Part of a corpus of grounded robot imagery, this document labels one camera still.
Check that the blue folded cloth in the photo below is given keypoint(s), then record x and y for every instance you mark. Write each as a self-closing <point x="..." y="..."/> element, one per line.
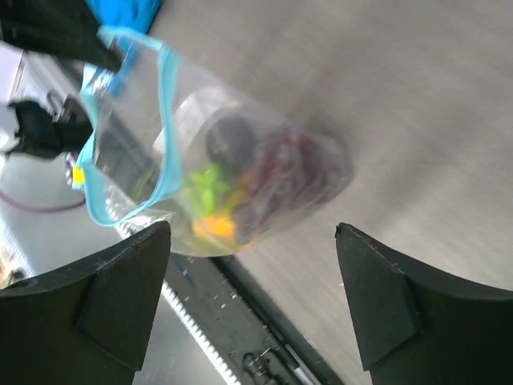
<point x="138" y="15"/>

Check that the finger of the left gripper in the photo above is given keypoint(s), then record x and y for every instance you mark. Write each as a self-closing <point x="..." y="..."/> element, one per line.
<point x="63" y="29"/>

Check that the purple grape bunch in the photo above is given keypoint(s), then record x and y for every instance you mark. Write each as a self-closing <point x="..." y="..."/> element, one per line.
<point x="294" y="172"/>

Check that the clear zip top bag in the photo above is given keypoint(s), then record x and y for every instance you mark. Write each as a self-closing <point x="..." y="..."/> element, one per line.
<point x="149" y="121"/>

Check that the dark brown passionfruit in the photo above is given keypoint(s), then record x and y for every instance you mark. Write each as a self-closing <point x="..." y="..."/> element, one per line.
<point x="230" y="143"/>

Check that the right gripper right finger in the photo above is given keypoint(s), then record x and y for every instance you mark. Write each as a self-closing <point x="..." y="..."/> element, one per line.
<point x="416" y="324"/>

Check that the orange green mango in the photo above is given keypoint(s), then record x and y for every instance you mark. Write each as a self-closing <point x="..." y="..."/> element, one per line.
<point x="219" y="227"/>

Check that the green starfruit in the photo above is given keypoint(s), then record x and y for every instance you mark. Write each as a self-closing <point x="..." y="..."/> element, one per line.
<point x="205" y="188"/>

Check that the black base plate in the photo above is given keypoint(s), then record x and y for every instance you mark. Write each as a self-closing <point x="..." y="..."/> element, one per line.
<point x="248" y="329"/>

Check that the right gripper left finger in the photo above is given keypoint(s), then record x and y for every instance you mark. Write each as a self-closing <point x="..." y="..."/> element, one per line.
<point x="88" y="322"/>

